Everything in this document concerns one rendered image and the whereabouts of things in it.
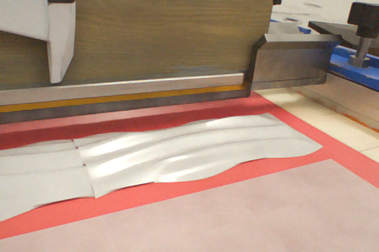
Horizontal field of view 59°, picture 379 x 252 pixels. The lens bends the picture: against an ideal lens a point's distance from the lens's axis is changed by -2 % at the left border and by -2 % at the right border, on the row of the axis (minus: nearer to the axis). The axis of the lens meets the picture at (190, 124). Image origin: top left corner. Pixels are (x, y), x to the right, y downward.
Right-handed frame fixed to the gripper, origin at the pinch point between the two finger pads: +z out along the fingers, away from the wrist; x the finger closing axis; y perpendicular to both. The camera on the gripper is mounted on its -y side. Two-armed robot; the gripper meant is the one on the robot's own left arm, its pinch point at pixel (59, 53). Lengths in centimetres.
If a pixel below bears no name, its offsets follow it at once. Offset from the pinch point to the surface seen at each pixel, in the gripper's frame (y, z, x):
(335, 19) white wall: -200, 17, -140
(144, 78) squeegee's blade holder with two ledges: -5.6, 1.5, 2.3
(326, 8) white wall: -200, 11, -150
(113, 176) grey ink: -1.4, 5.2, 8.9
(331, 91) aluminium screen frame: -25.4, 3.7, 3.8
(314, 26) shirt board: -82, 7, -51
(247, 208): -7.5, 5.5, 14.0
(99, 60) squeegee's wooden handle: -2.5, 0.2, 1.5
